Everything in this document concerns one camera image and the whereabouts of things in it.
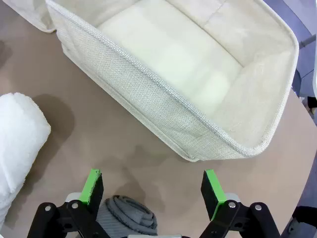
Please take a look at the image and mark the white towel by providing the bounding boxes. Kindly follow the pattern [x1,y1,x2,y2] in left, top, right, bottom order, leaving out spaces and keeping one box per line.
[0,92,52,225]

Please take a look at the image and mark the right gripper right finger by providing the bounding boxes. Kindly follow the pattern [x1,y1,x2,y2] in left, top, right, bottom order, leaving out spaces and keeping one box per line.
[199,169,282,238]

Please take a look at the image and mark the dark gray towel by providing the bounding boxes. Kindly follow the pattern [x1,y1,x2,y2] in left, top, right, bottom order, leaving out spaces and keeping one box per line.
[98,195,159,236]

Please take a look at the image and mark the cream fabric basket with handle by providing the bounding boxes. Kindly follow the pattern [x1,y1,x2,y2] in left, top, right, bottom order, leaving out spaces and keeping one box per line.
[46,0,299,163]

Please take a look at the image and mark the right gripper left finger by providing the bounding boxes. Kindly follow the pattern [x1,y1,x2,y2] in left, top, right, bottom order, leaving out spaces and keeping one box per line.
[27,169,109,238]

